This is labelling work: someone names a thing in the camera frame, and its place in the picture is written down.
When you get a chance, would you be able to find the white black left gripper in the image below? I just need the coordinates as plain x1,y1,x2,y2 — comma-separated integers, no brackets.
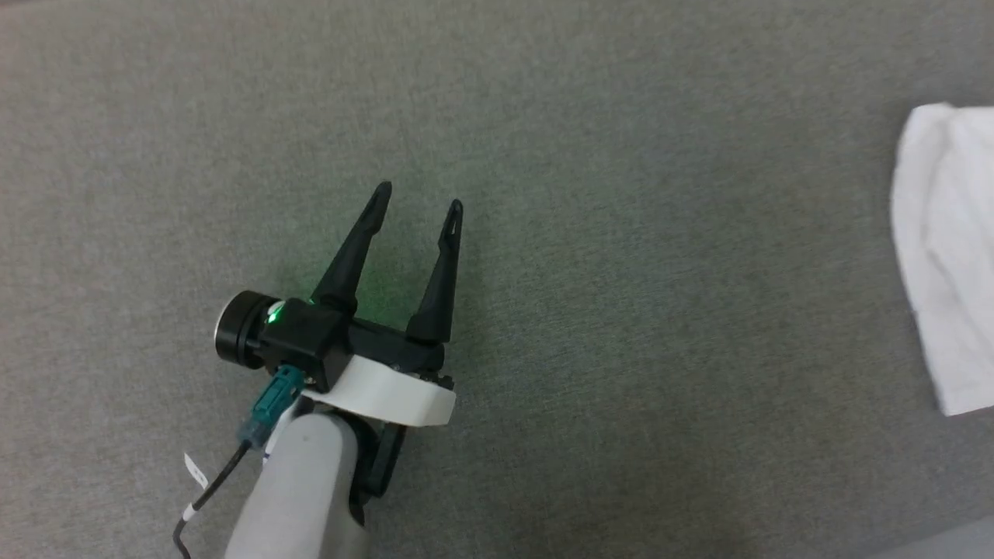
214,181,464,428

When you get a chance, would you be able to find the white long-sleeve garment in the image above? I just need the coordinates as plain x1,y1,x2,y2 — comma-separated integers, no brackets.
890,102,994,418

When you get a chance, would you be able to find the grey fabric upholstered sofa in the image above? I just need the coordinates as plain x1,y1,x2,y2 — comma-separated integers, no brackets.
0,0,994,559

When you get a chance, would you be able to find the black cable teal plug left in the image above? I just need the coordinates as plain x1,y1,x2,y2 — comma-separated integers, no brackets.
172,365,308,559

